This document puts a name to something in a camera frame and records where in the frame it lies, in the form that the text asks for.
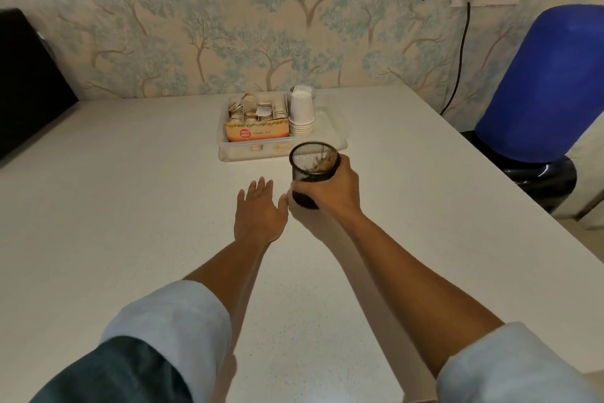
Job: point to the person's right hand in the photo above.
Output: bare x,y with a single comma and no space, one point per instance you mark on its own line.
337,192

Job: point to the person's left hand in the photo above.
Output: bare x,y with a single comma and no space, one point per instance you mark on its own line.
258,218

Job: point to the person's left little finger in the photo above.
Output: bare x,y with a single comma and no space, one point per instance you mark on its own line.
241,198

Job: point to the person's left middle finger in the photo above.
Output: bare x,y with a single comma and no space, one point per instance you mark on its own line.
260,186

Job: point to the person's right thumb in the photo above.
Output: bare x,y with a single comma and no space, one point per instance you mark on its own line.
305,189

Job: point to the person's left thumb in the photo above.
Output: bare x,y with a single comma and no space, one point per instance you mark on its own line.
283,204

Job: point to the black mesh cup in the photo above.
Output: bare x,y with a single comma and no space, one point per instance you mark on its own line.
311,171

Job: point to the person's right forearm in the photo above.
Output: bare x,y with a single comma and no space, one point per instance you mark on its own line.
410,294

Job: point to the person's left forearm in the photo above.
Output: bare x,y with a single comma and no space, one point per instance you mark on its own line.
222,284

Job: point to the round yellow sachet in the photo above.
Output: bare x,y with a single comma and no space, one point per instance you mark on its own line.
282,148

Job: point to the orange tea bag box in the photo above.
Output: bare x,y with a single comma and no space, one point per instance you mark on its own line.
257,131

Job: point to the clear plastic tray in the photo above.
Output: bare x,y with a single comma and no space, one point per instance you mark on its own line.
330,131

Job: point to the row of tea bags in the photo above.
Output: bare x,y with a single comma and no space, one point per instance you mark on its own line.
257,108

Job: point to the stack of white paper cups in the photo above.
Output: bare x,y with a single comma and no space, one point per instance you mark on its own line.
301,110

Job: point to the black water dispenser base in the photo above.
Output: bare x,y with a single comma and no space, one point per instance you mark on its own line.
533,176

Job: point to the black appliance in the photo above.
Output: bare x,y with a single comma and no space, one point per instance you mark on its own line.
28,82

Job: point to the blue water jug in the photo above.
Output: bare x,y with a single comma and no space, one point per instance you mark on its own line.
542,86

